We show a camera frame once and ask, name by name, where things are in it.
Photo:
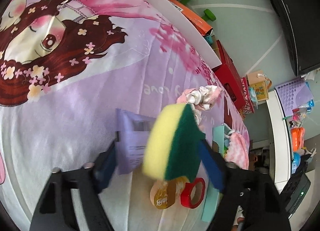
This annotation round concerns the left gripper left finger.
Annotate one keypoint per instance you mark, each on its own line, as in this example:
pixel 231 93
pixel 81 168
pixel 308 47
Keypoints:
pixel 104 167

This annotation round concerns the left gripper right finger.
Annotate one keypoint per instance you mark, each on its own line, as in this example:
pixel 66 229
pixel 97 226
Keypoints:
pixel 214 164

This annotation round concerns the pink zigzag striped cloth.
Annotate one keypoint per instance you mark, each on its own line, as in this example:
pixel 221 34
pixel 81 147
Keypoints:
pixel 237 151

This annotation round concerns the red tape roll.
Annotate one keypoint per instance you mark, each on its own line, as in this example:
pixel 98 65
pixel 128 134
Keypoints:
pixel 193 193

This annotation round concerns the purple packet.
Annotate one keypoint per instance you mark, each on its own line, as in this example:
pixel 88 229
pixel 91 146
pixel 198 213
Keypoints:
pixel 132 131

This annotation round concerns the yellow green scouring sponge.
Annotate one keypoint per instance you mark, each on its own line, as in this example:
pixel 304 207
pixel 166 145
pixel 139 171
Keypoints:
pixel 172 148

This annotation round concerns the round yellow packaged sponge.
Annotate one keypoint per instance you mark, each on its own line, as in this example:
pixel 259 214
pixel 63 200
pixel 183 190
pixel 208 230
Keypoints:
pixel 163 194

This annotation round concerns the beige pink scrunchie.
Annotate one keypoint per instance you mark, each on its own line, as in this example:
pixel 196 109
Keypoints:
pixel 200 99

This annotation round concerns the teal shallow cardboard tray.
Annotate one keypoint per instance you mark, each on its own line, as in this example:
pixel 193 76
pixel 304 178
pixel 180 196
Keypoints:
pixel 213 195

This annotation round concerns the red white patterned box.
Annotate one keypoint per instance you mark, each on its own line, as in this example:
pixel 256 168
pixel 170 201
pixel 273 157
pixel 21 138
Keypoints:
pixel 248 107

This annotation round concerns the white desk shelf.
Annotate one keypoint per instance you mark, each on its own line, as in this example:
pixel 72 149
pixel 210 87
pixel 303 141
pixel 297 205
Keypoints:
pixel 280 143

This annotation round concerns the blue wet wipes pack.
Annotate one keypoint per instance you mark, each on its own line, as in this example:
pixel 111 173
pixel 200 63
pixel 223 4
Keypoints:
pixel 253 97

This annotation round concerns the orange package on shelf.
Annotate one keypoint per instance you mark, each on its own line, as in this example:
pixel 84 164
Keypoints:
pixel 297 136

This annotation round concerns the red gift box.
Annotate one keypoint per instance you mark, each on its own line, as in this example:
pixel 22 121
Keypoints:
pixel 229 77

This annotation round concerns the yellow children gift case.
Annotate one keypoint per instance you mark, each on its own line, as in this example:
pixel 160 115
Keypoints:
pixel 260 84

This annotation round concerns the purple perforated basket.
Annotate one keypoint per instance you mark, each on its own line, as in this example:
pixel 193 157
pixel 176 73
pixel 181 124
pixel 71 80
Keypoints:
pixel 293 94

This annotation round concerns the orange cardboard box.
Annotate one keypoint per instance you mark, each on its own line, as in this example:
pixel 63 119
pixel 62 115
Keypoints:
pixel 202 26

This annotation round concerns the white foam board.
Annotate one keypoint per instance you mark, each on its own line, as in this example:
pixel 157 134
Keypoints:
pixel 191 34

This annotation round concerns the wall mounted black television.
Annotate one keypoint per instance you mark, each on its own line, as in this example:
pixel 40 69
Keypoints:
pixel 300 23

